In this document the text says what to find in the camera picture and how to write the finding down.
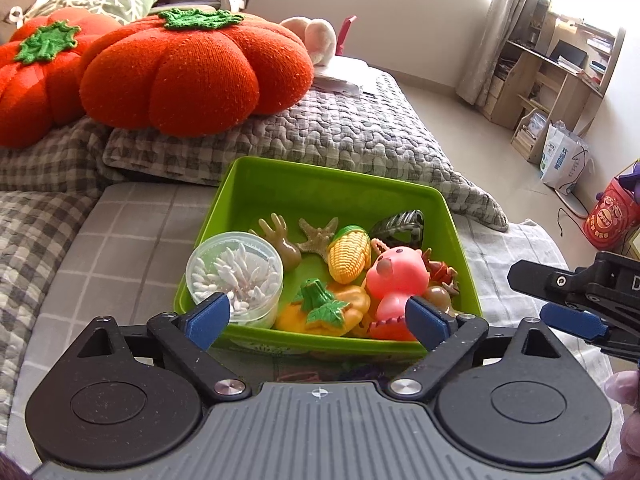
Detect person's right hand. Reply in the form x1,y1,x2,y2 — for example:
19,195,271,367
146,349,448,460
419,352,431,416
604,370,640,480

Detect beige curtain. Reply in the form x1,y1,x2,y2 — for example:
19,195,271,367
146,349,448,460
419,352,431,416
456,0,533,107

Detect red chair back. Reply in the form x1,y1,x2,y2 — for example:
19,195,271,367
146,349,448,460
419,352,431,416
335,15,357,55

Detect large orange pumpkin cushion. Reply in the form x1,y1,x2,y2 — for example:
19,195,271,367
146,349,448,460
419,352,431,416
78,8,314,138

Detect tortoiseshell hair clip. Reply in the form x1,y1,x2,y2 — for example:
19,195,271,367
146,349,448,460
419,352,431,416
369,209,424,249

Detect small orange pumpkin cushion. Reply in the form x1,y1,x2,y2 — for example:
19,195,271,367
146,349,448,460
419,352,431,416
0,8,120,150

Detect pink card box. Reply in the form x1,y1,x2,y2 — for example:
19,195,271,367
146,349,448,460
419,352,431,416
276,370,320,382

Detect beige starfish toy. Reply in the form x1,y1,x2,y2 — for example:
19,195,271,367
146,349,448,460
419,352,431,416
296,217,338,263

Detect pink pig toy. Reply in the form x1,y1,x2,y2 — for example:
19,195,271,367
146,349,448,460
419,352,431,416
366,238,431,341

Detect white paper shopping bag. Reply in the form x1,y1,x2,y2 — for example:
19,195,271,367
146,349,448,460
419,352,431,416
540,122,590,195

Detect brown octopus toy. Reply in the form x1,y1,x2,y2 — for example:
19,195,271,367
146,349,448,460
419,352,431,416
258,212,302,272

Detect small brown tiger figurine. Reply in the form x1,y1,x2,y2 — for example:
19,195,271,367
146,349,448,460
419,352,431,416
422,248,460,316

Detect leaf pattern pillow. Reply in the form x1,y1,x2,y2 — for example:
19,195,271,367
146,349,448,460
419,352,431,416
24,0,157,25

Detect white folded cloth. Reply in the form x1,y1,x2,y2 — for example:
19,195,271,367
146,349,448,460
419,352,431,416
312,56,378,98

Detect yellow toy pumpkin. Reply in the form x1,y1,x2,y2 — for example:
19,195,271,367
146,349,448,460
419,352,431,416
274,278,371,337

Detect purple plush toy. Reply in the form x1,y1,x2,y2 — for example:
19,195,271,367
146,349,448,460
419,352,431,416
617,160,640,194

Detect grey checked quilted blanket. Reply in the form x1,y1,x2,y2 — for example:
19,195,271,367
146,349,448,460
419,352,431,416
1,72,509,422

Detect black floor cable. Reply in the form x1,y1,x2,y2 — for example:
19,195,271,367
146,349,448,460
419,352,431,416
554,188,591,239

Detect red lantern toy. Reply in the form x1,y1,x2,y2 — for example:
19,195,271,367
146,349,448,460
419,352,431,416
582,177,639,250

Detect green plastic storage bin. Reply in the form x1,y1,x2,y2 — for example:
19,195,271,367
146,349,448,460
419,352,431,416
195,157,482,361

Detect purple toy grapes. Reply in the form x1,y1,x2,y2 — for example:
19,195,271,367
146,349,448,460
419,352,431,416
338,363,390,384

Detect light grey grid sheet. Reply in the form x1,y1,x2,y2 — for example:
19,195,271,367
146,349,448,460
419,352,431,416
6,183,572,471

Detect wooden desk shelf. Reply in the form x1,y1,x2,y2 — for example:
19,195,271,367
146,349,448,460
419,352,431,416
480,0,626,164

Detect clear cotton swab jar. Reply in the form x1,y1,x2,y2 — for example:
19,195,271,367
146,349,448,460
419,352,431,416
186,231,284,328

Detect yellow toy corn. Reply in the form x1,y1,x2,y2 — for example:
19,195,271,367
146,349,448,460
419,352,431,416
328,224,371,285

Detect pink plush rabbit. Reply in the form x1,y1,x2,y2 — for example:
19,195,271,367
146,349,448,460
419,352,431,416
280,16,337,66

